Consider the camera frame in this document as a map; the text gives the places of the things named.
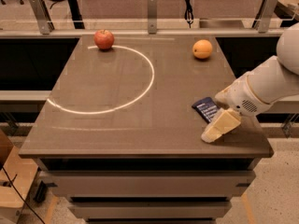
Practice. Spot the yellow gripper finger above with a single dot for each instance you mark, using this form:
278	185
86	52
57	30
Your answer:
224	96
223	122

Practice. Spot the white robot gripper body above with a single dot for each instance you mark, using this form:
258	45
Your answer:
244	94

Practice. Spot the dark blue snack bar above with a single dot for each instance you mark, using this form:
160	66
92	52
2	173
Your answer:
206	108

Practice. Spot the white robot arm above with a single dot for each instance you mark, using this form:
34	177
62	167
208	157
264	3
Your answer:
282	68

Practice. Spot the orange fruit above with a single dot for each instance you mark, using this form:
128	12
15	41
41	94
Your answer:
202	49

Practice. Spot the grey table with drawers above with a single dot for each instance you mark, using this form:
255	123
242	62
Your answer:
120	140

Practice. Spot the red apple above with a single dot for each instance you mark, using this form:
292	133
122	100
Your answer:
103	39

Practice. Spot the wooden box at left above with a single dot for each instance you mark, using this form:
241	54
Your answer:
16	178

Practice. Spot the right metal rail bracket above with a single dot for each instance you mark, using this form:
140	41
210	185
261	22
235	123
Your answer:
268	9

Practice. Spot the metal rail bracket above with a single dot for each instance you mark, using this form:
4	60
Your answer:
268	9
152	17
42	15

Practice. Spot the middle metal rail bracket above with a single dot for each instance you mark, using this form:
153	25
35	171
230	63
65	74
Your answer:
152	17

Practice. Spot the left metal rail bracket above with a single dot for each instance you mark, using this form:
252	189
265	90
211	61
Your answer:
42	15

